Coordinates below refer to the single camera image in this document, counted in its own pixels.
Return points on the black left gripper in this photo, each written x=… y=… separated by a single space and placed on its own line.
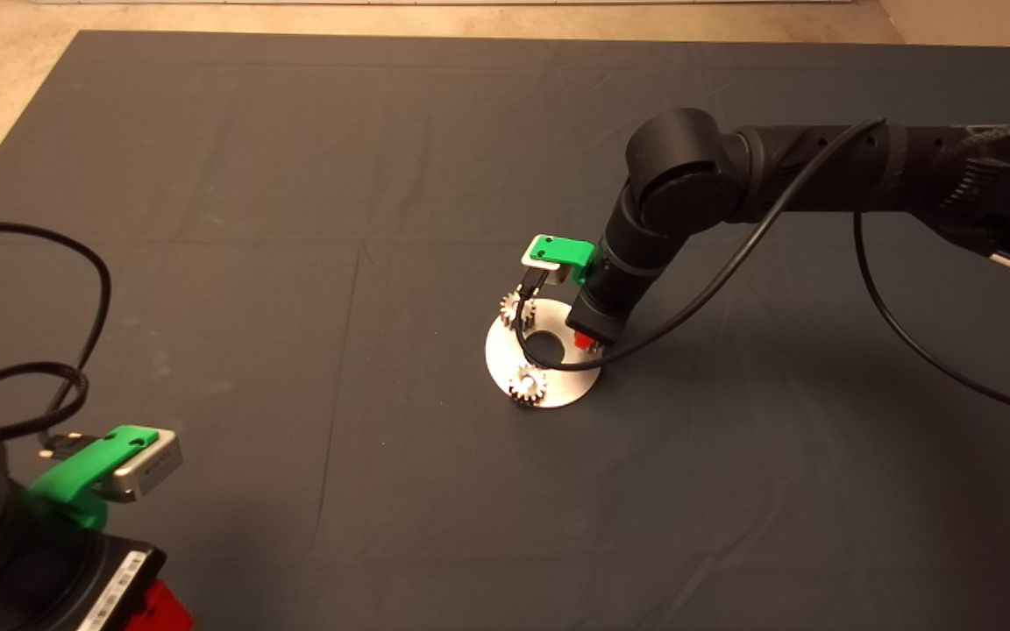
x=40 y=587

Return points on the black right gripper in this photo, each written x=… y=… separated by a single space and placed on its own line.
x=610 y=302

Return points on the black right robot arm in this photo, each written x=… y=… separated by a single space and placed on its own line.
x=821 y=166

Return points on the round metal carrier plate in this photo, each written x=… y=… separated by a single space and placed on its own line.
x=501 y=364

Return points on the dark grey table cloth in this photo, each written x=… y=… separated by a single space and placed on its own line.
x=382 y=175

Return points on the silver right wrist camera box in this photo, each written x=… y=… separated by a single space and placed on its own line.
x=540 y=261

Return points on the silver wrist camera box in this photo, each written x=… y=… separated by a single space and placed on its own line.
x=540 y=261
x=152 y=463

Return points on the green right camera mount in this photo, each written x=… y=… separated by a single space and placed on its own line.
x=566 y=250

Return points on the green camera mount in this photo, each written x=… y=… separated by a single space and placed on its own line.
x=84 y=464
x=566 y=250

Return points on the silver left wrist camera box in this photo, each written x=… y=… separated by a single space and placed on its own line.
x=152 y=463

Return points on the green left camera mount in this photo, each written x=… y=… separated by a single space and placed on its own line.
x=84 y=464

